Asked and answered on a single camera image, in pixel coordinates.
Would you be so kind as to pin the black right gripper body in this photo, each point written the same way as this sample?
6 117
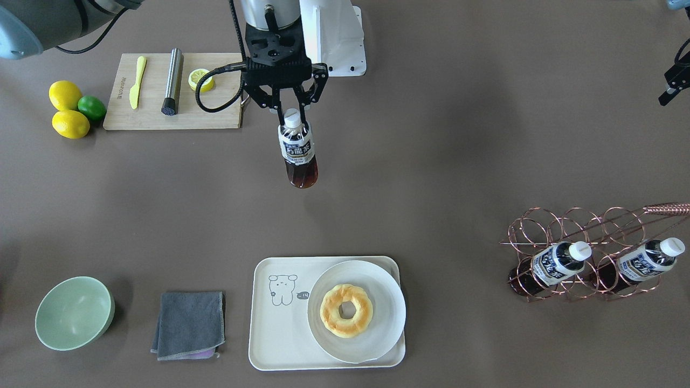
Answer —
259 95

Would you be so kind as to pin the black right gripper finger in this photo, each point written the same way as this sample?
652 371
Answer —
280 114
303 108

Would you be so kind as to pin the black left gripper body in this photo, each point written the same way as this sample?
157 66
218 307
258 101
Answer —
677 76

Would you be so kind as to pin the tea bottle from rack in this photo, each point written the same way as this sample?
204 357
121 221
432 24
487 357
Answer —
297 147

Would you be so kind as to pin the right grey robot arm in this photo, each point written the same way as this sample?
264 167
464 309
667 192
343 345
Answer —
32 27

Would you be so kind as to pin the tea bottle rear in rack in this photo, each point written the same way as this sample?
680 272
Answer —
648 261

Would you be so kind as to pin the tea bottle in rack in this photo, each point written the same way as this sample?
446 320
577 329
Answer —
548 268
648 261

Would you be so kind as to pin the beige rabbit tray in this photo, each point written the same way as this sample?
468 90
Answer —
280 338

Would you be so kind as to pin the half lemon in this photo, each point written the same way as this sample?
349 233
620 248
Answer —
195 79

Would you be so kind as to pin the steel muddler black tip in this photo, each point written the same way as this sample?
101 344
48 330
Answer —
170 104

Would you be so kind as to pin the yellow plastic knife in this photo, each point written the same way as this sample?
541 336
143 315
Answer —
134 92

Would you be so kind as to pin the bamboo cutting board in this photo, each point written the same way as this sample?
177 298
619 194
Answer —
148 114

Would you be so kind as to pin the green lime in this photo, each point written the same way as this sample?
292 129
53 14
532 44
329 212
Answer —
93 108

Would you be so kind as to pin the glazed donut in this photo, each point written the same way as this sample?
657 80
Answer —
346 310

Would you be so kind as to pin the yellow lemon outer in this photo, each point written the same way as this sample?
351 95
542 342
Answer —
71 124

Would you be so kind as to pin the yellow lemon near board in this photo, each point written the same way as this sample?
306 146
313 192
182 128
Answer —
64 95

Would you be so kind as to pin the grey folded cloth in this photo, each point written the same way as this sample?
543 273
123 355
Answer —
190 325

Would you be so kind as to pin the white plate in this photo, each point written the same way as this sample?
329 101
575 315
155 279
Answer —
389 312

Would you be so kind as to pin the green bowl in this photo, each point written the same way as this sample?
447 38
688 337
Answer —
74 313

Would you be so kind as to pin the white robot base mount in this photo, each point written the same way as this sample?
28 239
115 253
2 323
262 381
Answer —
333 35

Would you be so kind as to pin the copper wire bottle rack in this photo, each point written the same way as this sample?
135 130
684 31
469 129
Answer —
611 235

